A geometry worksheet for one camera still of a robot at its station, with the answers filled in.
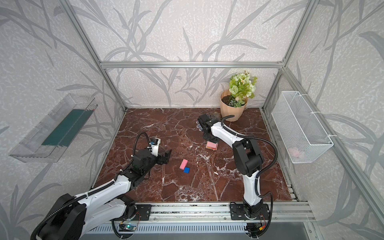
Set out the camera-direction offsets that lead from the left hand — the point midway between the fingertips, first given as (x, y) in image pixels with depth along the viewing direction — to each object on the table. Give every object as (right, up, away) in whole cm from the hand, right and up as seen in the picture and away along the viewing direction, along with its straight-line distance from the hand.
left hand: (166, 144), depth 85 cm
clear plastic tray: (-45, +5, -23) cm, 50 cm away
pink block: (+27, -3, +10) cm, 29 cm away
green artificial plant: (+46, +35, +9) cm, 59 cm away
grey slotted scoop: (+30, +18, +27) cm, 44 cm away
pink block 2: (+10, -13, +4) cm, 17 cm away
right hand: (+27, +5, +11) cm, 29 cm away
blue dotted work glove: (+19, +9, +23) cm, 31 cm away
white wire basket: (+63, +8, -23) cm, 68 cm away
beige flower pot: (+41, +24, +16) cm, 50 cm away
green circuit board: (-15, -38, -15) cm, 43 cm away
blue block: (+12, -16, +1) cm, 20 cm away
